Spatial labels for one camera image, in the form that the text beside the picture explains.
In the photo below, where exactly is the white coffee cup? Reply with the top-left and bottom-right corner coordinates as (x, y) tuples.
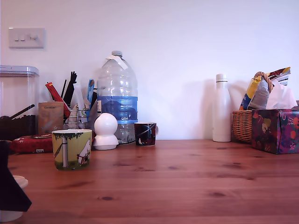
(0, 210), (23, 223)

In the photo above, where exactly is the brown paper coffee bag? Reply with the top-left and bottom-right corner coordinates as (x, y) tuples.
(38, 101), (65, 136)

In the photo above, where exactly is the red patterned package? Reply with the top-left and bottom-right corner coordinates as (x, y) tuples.
(9, 133), (54, 154)

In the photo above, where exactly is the yellow-green cartoon print mug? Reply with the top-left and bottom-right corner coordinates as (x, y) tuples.
(51, 129), (93, 171)

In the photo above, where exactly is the clear plastic storage container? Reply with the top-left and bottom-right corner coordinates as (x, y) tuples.
(0, 65), (40, 142)

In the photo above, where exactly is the black utensil bundle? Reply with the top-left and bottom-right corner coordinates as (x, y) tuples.
(60, 71), (78, 105)

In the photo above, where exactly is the white paper packet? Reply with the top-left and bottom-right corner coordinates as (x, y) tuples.
(73, 83), (91, 111)

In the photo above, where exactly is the blue sachet stick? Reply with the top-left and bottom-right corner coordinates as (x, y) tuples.
(87, 78), (95, 105)

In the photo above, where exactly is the large clear water bottle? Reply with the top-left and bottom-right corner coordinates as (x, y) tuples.
(96, 50), (138, 144)

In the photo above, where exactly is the dark blue printed mug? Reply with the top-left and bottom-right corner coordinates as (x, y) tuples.
(134, 121), (161, 147)

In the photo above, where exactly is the white metal bottle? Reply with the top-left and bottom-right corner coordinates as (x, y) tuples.
(212, 73), (232, 142)

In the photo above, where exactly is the wicker basket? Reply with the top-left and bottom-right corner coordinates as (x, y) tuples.
(231, 71), (276, 144)

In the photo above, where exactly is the yellow and blue snack bag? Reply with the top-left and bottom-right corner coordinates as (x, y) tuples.
(238, 78), (263, 111)

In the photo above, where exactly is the floral purple tissue box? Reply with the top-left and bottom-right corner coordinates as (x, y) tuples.
(251, 108), (299, 154)

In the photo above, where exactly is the white tissue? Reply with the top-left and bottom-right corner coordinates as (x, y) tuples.
(265, 80), (298, 110)

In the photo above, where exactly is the colourful printed snack bag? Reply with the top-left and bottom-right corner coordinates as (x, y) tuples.
(266, 67), (292, 87)

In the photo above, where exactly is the black scoop handle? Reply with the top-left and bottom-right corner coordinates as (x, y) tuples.
(9, 104), (36, 120)

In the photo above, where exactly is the wire utensil rack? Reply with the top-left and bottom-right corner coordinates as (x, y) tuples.
(63, 104), (94, 130)

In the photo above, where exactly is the small white round camera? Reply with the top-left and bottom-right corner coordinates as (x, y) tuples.
(93, 112), (119, 150)

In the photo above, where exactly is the white wall light switch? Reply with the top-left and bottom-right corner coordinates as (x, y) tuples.
(8, 28), (45, 49)

